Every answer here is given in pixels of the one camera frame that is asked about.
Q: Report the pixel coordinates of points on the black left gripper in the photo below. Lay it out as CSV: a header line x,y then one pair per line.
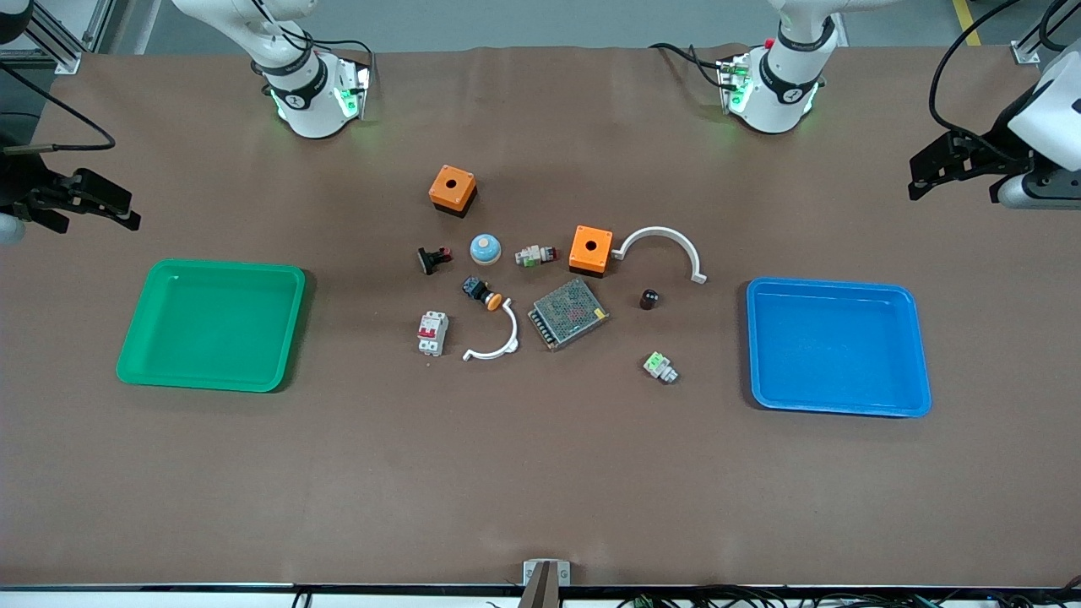
x,y
991,153

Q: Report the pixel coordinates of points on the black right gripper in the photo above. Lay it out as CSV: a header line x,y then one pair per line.
x,y
19,180

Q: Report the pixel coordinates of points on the black cylindrical capacitor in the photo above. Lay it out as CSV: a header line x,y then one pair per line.
x,y
649,299

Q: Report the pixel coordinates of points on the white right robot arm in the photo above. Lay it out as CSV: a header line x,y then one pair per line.
x,y
308,101

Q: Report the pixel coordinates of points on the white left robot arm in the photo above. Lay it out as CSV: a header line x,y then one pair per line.
x,y
785,93

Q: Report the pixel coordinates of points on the white red circuit breaker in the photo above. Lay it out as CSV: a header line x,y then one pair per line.
x,y
431,333

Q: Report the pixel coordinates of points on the green plastic tray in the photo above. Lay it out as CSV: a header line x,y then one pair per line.
x,y
211,329

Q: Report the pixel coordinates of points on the blue plastic tray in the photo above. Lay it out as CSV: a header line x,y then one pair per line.
x,y
836,346

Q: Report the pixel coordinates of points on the orange button box black base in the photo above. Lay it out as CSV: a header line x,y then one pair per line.
x,y
453,186

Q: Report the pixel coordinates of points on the blue dome buzzer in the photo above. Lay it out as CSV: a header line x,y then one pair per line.
x,y
486,248

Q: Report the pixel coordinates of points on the metal mesh power supply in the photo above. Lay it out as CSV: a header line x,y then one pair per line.
x,y
567,314

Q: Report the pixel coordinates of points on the aluminium frame profile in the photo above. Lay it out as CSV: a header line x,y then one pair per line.
x,y
1034,42
59,42

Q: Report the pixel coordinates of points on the large white curved bracket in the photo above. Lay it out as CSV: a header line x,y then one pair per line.
x,y
667,234

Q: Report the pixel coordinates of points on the green pushbutton switch white body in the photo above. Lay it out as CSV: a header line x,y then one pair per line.
x,y
660,367

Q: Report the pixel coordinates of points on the black switch orange mushroom button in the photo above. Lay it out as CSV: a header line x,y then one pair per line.
x,y
480,291

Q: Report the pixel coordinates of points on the red green indicator switch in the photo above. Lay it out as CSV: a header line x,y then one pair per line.
x,y
535,255

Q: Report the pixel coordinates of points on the small white curved bracket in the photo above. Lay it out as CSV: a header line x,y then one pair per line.
x,y
510,329

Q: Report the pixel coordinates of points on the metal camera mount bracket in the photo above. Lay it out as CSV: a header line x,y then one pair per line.
x,y
545,578

